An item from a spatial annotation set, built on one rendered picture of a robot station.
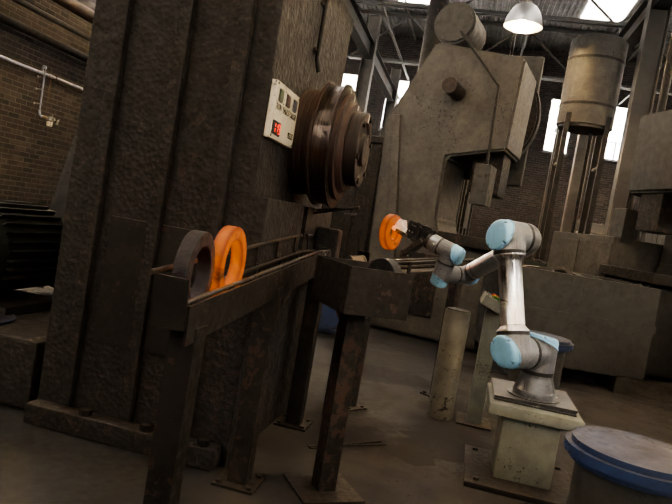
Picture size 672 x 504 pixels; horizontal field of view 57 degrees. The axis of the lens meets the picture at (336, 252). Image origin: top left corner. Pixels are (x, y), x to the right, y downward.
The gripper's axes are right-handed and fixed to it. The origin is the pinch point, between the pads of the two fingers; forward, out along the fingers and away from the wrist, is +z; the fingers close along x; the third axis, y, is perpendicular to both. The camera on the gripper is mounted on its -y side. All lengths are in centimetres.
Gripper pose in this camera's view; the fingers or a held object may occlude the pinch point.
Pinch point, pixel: (392, 227)
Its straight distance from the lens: 275.9
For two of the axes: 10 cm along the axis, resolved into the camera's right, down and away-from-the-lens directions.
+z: -7.3, -4.2, 5.4
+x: -5.7, -0.7, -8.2
